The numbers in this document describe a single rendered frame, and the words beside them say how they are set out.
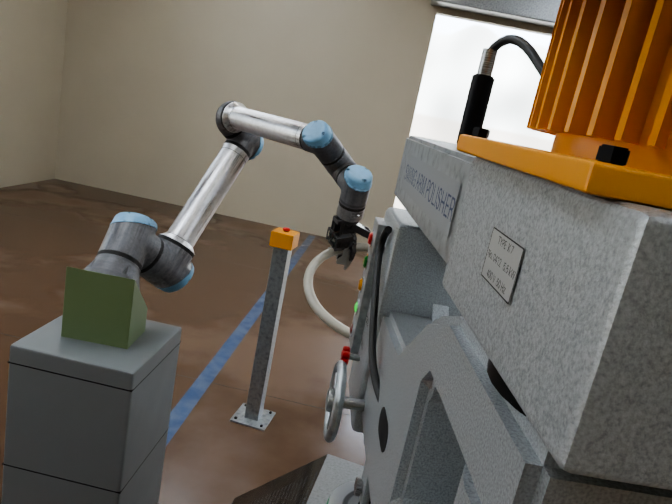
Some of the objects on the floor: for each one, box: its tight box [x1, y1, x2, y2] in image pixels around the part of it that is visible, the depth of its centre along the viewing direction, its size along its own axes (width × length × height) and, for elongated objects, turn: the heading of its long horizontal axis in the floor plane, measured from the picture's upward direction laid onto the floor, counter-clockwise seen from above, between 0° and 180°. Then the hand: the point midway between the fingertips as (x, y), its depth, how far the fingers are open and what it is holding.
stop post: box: [230, 227, 300, 431], centre depth 300 cm, size 20×20×109 cm
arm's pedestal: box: [1, 315, 182, 504], centre depth 200 cm, size 50×50×85 cm
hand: (343, 261), depth 200 cm, fingers closed on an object, 5 cm apart
